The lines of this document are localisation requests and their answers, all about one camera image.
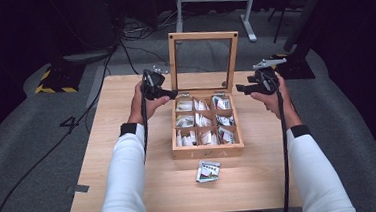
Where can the black stand striped base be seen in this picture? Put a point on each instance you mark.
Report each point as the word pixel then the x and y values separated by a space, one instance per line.
pixel 295 68
pixel 60 80

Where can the grey slanted pole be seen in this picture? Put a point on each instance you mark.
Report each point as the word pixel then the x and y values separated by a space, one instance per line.
pixel 306 12

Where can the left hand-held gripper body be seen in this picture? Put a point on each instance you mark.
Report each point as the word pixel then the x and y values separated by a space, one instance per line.
pixel 152 83

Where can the person's right hand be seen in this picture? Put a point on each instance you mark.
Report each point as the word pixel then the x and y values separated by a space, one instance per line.
pixel 281 107

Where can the person's left hand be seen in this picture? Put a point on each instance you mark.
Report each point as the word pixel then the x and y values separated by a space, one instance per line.
pixel 143 110

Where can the wooden tea box glass lid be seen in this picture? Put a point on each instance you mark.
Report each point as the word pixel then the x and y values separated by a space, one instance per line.
pixel 209 149

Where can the rows of tea bags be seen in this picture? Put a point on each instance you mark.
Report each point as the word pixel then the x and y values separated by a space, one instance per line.
pixel 205 121

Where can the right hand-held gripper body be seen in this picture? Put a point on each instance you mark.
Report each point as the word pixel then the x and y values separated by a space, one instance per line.
pixel 266 80

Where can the grey tape strip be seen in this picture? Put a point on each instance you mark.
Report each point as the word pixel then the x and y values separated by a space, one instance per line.
pixel 78 189

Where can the black tripod legs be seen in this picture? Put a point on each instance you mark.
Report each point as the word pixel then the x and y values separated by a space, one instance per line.
pixel 279 24

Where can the single white tea packet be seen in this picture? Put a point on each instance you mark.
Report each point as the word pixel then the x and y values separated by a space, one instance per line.
pixel 208 171

